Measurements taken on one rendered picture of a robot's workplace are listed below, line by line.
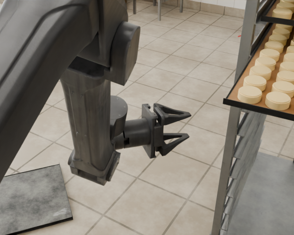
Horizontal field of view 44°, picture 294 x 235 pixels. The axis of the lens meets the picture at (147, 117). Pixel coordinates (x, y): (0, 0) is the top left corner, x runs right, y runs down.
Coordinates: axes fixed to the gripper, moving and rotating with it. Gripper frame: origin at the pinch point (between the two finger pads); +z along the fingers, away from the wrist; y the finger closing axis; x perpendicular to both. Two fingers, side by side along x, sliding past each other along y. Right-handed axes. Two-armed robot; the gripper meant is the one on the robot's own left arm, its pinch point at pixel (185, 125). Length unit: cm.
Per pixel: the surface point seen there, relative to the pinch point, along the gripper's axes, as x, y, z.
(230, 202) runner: -28, 55, 36
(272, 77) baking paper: -5.7, -6.3, 25.0
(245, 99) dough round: 2.8, -5.9, 12.2
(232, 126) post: -22.5, 17.0, 27.2
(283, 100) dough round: 7.1, -6.8, 18.4
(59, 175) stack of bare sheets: -101, 82, -22
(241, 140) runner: -29, 28, 36
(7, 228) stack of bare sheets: -73, 86, -50
